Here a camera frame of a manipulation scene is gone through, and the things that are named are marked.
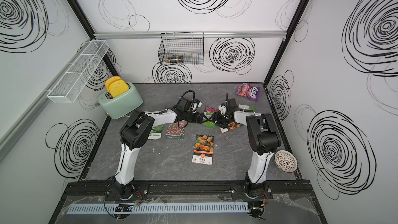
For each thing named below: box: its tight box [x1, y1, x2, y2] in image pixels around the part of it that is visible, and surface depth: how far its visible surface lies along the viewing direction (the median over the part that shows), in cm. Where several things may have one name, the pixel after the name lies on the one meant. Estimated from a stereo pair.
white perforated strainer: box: [274, 149, 298, 173], surface depth 82 cm
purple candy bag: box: [235, 82, 261, 102], surface depth 114 cm
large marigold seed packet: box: [191, 134, 215, 166], surface depth 88 cm
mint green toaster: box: [98, 81, 144, 120], surface depth 95 cm
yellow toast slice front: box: [108, 79, 130, 98], surface depth 93 cm
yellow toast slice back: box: [104, 75, 122, 93], surface depth 93 cm
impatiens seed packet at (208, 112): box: [202, 105, 218, 129], surface depth 99 cm
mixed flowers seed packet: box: [165, 122, 186, 141], surface depth 96 cm
